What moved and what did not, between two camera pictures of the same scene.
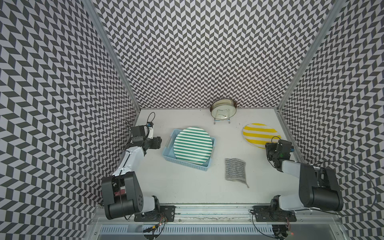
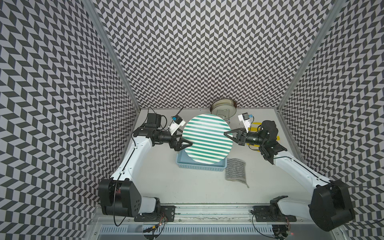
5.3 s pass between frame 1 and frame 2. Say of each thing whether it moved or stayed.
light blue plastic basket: moved
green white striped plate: moved
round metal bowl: stayed
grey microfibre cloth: stayed
